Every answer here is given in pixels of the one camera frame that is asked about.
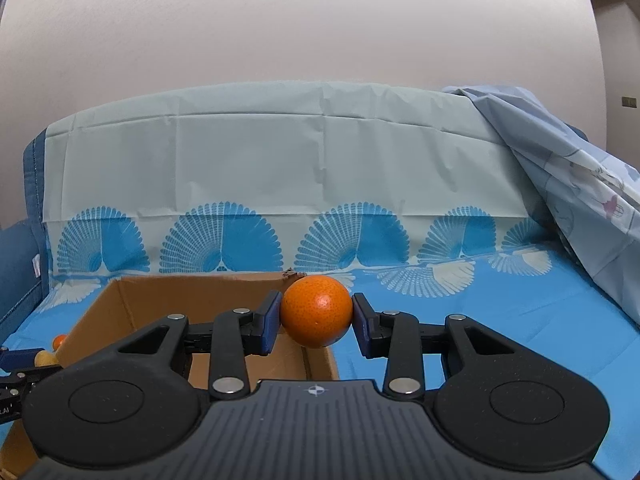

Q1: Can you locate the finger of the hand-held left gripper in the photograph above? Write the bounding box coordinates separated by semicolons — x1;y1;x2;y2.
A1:
0;346;40;372
0;365;63;418

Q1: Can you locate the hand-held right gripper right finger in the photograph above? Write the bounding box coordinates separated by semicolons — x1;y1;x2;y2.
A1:
351;292;516;401

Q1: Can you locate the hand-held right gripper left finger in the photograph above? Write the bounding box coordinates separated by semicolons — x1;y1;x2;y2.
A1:
115;290;284;401

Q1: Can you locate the round orange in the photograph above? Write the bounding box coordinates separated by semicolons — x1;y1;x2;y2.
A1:
280;275;353;349

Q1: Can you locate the brown cardboard box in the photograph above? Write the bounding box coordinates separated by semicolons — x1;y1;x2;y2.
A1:
0;270;341;480

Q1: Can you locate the blue fan-print cloth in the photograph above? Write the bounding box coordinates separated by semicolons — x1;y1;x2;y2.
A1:
42;82;640;480

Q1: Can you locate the pale blue printed sheet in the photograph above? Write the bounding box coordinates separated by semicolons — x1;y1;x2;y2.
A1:
442;85;640;323

